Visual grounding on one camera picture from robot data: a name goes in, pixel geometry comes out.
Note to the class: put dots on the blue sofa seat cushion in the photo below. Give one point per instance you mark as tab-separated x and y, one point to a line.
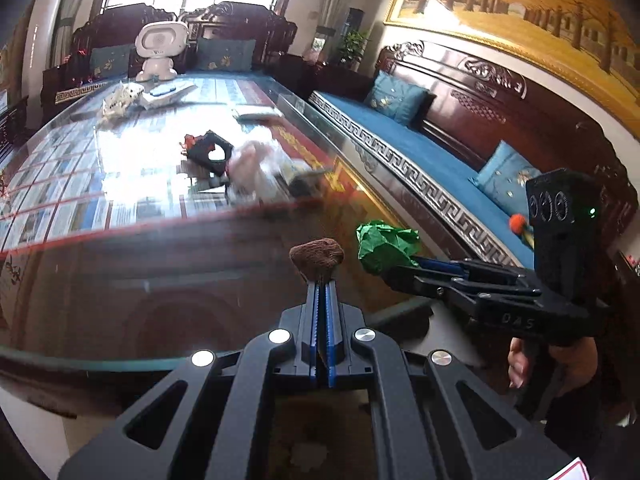
410	160

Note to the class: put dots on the gold framed tree painting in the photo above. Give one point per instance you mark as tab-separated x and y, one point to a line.
525	15

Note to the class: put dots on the carved wooden armchair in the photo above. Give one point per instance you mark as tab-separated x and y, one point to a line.
100	27
240	22

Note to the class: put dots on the white red-edged paper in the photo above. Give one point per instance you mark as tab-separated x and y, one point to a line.
577	471

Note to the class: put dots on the white standing air conditioner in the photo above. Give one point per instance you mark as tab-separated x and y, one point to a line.
37	40

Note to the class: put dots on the white crumpled plastic bag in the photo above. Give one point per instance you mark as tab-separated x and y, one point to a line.
120	102

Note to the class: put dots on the small blue embroidered pillow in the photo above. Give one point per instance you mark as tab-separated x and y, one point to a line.
395	97

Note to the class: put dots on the white robot toy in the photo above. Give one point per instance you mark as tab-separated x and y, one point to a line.
160	42

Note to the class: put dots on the brown lump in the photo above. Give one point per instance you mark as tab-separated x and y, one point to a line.
317	257

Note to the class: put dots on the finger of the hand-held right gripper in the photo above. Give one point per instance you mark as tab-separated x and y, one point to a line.
450	263
450	285

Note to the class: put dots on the person's right hand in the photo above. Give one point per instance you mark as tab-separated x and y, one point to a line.
580	362

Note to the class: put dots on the red poster under glass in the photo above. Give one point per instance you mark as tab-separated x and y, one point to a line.
310	155

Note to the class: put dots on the blue armchair pillow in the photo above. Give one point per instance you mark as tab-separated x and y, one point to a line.
225	55
110	61

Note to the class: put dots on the wooden side table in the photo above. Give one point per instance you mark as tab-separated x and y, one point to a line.
325	77

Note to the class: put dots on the potted green plant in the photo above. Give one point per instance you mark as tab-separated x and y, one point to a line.
354	47

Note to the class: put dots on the person's right forearm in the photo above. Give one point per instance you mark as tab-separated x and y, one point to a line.
585	425

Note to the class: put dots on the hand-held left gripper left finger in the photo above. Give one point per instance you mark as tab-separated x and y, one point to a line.
314	322

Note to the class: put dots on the grey patterned curtain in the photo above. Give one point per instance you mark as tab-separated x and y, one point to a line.
70	10
332	0

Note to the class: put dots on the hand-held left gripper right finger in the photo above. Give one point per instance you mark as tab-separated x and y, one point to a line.
332	322

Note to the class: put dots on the green paper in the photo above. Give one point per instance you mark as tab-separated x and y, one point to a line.
385	245

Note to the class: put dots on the grid of photo sheets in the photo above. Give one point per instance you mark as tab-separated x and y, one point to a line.
75	175

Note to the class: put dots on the carved wooden sofa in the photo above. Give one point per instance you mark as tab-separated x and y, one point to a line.
500	105

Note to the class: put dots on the large blue embroidered pillow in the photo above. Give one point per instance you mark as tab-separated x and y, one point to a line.
505	180

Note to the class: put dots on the clear crumpled plastic wrap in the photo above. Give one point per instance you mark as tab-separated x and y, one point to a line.
255	170

